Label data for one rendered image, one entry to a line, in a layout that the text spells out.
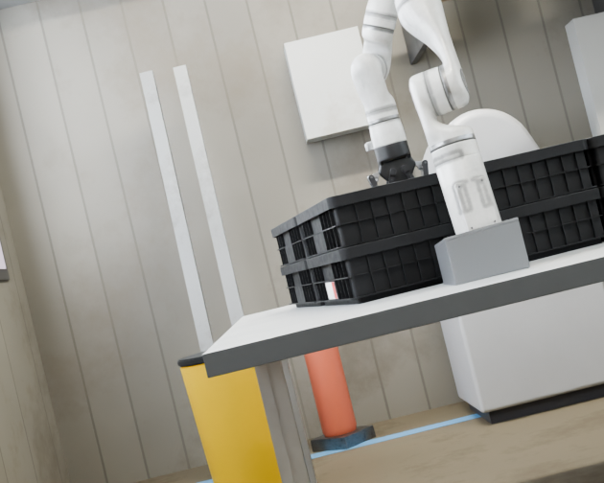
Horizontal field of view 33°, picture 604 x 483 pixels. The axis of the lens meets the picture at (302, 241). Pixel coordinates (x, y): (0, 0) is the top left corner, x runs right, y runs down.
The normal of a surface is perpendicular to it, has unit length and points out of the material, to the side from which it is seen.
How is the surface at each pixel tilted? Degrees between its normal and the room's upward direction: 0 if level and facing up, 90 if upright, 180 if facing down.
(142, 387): 90
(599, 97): 90
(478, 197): 86
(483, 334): 90
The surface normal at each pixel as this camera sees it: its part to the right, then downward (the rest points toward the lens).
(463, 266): 0.02, -0.04
